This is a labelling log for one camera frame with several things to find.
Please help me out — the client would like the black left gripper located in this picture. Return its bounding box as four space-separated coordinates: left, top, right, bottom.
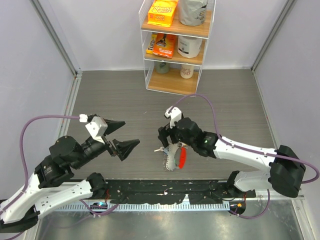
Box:
73 118 141 169

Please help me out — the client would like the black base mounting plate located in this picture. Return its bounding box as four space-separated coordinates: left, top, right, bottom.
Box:
90 179 256 205

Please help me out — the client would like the slotted white cable duct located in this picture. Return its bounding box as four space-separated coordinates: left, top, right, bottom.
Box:
55 201 230 212

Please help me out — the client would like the white patterned cup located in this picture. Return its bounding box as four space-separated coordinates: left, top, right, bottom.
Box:
180 64 194 79

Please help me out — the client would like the grey white bag top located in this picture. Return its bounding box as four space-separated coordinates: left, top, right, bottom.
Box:
178 0 208 27

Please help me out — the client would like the orange snack box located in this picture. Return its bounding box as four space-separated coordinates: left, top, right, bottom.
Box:
152 33 177 59
147 0 178 28

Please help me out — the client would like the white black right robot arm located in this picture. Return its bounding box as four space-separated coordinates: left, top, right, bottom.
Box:
158 117 306 198

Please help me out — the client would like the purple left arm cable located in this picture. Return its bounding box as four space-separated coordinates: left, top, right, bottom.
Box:
0 114 121 240

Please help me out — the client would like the white wire wooden shelf rack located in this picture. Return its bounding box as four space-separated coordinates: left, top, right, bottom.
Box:
138 0 216 95

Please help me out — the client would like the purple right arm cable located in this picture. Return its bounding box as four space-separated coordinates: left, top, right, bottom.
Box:
167 93 320 220

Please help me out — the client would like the white bag middle shelf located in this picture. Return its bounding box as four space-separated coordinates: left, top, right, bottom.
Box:
177 35 203 59

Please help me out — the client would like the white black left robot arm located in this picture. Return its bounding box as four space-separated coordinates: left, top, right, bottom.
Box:
0 114 140 233

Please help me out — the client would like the aluminium frame rail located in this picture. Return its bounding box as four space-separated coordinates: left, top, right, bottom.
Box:
32 69 83 201

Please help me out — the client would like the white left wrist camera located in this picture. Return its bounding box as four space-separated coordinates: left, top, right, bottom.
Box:
85 116 108 144

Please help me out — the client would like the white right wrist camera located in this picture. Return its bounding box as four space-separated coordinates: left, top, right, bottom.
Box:
164 106 183 129

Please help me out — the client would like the yellow black candy box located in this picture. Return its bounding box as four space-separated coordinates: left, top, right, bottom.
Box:
146 33 157 54

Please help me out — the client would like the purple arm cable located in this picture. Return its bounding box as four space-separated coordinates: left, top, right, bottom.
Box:
167 93 320 220
0 114 121 240

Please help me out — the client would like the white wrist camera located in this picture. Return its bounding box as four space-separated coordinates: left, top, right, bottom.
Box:
164 106 183 129
85 116 108 144

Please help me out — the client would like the red handled metal key organizer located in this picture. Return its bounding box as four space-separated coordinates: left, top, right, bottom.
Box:
162 142 187 171

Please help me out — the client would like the orange snack box middle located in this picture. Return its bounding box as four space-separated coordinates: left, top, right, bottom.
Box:
152 33 177 59

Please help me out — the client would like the orange snack box top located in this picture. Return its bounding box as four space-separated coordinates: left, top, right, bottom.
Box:
147 0 178 28

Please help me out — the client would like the grey green mug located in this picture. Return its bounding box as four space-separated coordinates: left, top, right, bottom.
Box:
154 61 170 74

